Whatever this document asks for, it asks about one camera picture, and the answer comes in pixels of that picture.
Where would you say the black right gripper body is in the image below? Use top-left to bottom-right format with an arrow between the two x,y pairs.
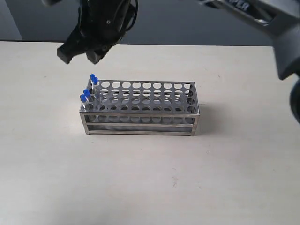
77,0 -> 138,45

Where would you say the blue-capped tube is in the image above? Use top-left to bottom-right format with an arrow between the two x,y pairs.
80,94 -> 91,111
83,89 -> 94,103
92,77 -> 99,102
90,74 -> 95,85

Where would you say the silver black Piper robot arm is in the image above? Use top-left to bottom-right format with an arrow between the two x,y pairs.
57,0 -> 300,80

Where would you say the stainless steel test tube rack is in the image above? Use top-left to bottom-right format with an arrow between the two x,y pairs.
79,79 -> 200,136

